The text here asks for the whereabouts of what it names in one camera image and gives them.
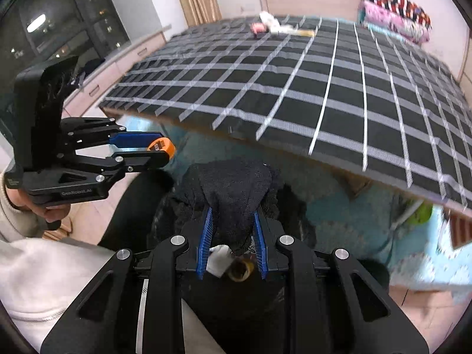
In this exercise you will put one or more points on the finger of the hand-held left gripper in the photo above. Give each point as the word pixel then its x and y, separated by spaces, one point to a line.
pixel 132 140
pixel 140 161

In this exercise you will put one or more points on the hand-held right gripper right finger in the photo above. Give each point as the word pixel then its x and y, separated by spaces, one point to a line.
pixel 260 243

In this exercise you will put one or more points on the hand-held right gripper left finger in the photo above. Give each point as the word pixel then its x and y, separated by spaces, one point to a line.
pixel 204 243

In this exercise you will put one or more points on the white toilet paper roll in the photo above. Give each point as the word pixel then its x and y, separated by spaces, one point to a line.
pixel 219 260

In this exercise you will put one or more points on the yellow tape roll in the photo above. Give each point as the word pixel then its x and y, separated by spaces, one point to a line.
pixel 246 265

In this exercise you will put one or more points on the small orange round object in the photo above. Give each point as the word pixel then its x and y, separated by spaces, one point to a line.
pixel 164 146

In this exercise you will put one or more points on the trash bin with black bag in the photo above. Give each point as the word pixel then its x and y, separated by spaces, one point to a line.
pixel 167 210

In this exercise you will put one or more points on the black cloth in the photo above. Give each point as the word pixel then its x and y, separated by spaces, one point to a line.
pixel 228 191

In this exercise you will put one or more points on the white tissue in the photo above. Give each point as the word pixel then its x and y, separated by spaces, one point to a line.
pixel 269 20

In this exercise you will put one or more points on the blister pack with brown pills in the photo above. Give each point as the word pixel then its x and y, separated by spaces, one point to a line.
pixel 305 33

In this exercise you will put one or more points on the person's left hand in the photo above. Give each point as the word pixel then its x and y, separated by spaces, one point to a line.
pixel 55 212

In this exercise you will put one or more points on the black clothes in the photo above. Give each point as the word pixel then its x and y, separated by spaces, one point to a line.
pixel 94 66

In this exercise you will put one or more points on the window seat drawer cabinet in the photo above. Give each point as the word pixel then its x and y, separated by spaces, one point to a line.
pixel 136 51

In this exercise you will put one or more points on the dark window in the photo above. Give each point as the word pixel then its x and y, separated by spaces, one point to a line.
pixel 55 18

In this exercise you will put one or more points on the black checkered tablecloth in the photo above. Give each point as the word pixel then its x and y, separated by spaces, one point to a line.
pixel 295 99

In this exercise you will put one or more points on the green ball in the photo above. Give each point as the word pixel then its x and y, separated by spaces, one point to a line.
pixel 422 212

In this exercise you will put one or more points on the red striped box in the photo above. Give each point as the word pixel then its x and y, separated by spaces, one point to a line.
pixel 461 228

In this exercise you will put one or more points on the pink folded quilt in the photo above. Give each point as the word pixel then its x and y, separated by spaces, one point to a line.
pixel 383 18

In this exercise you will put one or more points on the white wall socket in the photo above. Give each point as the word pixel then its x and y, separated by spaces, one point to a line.
pixel 246 8

